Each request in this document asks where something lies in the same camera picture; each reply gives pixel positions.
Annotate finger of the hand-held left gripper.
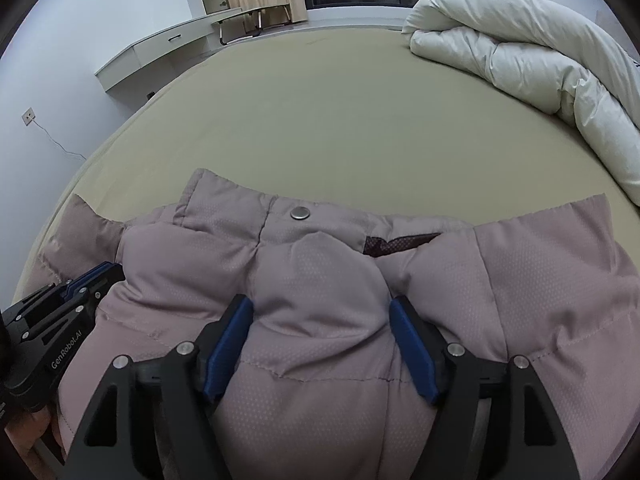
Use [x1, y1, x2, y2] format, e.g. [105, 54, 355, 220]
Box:
[17, 285, 113, 343]
[2, 262, 125, 323]

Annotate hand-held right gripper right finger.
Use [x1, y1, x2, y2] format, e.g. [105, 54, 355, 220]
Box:
[389, 295, 583, 480]

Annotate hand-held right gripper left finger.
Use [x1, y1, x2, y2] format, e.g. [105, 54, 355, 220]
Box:
[62, 294, 255, 480]

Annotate mauve hooded puffer coat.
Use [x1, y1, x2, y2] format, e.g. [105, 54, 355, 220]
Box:
[22, 167, 640, 480]

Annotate person's left hand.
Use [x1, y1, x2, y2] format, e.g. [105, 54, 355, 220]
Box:
[0, 405, 66, 480]

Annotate bed with olive sheet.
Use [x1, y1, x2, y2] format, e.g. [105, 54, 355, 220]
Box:
[10, 27, 640, 306]

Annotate small folding table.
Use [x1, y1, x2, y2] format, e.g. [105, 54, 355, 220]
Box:
[211, 5, 291, 45]

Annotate white duvet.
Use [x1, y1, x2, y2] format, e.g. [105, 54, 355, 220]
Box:
[401, 0, 640, 208]

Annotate white cable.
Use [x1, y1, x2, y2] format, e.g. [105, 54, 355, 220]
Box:
[32, 120, 88, 161]

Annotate white wall desk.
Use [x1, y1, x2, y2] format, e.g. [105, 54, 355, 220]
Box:
[95, 7, 243, 93]

